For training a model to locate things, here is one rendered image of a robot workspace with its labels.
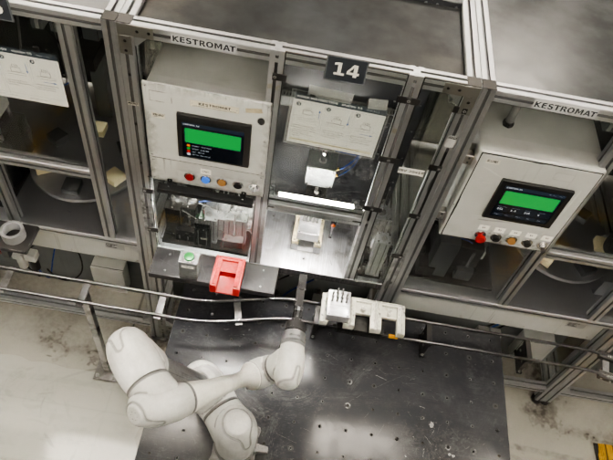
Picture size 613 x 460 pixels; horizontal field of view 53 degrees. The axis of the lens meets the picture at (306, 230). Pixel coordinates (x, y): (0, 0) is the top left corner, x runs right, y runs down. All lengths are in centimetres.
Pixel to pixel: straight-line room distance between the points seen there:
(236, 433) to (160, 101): 118
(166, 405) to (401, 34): 133
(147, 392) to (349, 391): 113
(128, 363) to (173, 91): 85
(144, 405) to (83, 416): 163
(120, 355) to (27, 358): 176
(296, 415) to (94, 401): 121
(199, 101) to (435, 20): 82
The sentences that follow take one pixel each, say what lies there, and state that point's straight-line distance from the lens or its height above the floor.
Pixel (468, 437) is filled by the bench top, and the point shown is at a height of 68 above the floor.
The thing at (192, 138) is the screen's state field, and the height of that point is 164.
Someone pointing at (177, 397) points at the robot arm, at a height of 143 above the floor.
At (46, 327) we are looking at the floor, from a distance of 366.
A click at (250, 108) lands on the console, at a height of 180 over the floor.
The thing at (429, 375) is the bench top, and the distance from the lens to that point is 283.
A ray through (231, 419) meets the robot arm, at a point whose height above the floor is 95.
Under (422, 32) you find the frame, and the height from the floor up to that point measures 201.
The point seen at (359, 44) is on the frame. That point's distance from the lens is 197.
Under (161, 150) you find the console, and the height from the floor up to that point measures 153.
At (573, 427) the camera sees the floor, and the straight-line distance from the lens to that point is 384.
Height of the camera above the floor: 314
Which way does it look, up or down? 52 degrees down
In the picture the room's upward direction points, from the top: 12 degrees clockwise
